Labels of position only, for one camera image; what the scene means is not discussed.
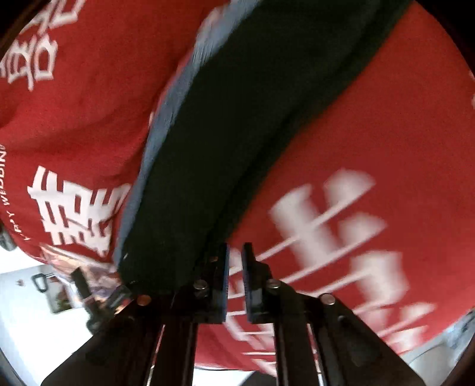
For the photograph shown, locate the black pants with patterned waistband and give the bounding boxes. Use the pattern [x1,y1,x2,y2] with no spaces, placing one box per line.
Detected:
[111,0,414,294]

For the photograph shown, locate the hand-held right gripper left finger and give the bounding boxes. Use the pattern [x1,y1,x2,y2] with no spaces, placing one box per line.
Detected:
[41,243,231,386]

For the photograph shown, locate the wall poster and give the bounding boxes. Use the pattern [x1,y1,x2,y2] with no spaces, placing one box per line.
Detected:
[48,278,75,314]

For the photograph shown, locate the printed pillow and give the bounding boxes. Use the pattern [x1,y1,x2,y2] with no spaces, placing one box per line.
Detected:
[39,243,132,316]

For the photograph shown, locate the red printed blanket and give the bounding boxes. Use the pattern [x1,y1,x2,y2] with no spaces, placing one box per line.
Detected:
[0,0,475,375]

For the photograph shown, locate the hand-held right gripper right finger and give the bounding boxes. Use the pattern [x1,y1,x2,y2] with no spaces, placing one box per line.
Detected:
[241,243,427,386]

